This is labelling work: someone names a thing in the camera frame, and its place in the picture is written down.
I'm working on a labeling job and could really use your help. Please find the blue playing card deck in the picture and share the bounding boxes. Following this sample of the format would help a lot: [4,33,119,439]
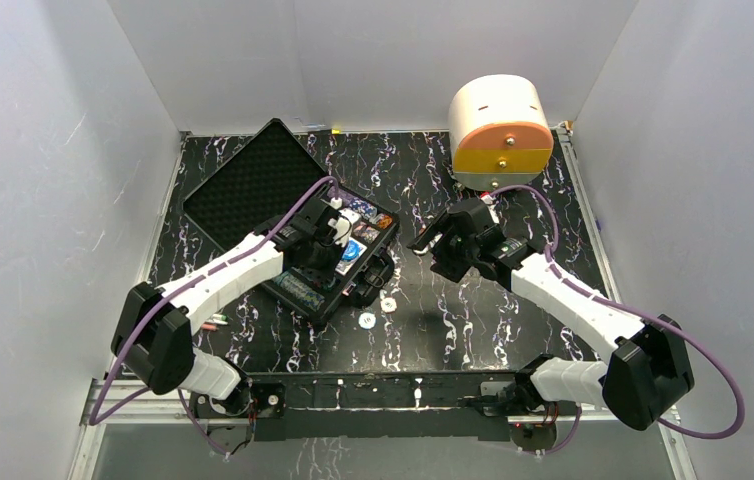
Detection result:
[334,242,368,276]

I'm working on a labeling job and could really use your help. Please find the light blue chip ten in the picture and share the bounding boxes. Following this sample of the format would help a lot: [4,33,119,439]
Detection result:
[358,312,377,330]

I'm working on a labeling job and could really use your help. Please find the red white chip hundred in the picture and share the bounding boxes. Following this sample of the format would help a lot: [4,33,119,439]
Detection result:
[380,297,397,313]

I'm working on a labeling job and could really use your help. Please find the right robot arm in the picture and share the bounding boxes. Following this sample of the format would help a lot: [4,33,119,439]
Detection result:
[407,199,694,430]

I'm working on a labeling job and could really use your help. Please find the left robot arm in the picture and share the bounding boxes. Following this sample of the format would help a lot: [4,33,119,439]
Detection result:
[111,198,352,416]

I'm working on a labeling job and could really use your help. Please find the black poker set case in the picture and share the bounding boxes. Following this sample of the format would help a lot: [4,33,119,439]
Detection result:
[183,119,398,323]

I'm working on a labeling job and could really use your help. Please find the white round drawer cabinet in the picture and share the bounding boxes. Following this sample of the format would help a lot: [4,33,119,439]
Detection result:
[448,74,554,191]

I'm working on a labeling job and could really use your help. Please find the green capped marker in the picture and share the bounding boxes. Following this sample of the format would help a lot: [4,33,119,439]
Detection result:
[207,314,229,326]

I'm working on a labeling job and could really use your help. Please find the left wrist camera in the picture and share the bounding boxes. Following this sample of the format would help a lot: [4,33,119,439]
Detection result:
[328,197,361,247]

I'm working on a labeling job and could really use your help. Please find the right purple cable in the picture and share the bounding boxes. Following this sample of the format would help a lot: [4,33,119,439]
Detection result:
[482,184,747,458]

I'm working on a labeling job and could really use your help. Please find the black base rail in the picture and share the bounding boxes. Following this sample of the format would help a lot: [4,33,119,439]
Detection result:
[254,370,526,442]

